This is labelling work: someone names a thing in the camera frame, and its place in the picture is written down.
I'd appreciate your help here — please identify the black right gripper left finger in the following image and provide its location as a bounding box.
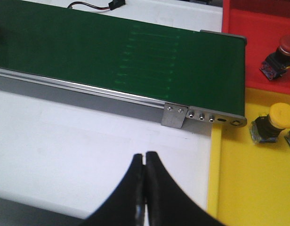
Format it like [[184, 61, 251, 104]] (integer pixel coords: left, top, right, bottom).
[[80, 154, 145, 226]]

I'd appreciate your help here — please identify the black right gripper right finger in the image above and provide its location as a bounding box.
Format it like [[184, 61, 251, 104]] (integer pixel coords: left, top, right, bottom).
[[145, 151, 223, 226]]

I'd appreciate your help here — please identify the red mushroom push button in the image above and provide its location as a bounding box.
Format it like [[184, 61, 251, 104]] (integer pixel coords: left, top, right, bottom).
[[260, 34, 290, 81]]

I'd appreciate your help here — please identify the yellow plastic bin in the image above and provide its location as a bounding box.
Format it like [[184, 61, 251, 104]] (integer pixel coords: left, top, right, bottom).
[[206, 87, 290, 226]]

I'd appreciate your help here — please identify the right conveyor support leg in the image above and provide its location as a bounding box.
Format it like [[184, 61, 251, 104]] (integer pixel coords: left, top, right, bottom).
[[161, 103, 188, 129]]

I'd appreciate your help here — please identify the green conveyor belt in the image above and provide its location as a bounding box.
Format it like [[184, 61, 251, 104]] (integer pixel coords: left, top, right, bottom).
[[0, 0, 245, 116]]

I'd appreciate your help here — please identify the red plastic bin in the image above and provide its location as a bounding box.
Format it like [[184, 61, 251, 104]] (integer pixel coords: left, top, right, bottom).
[[222, 0, 290, 95]]

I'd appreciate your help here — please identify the aluminium conveyor frame rail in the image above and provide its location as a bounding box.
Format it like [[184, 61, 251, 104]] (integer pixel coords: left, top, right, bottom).
[[0, 27, 247, 127]]

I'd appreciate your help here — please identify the black sensor with cable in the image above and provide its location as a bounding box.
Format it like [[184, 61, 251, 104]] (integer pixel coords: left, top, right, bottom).
[[66, 0, 126, 11]]

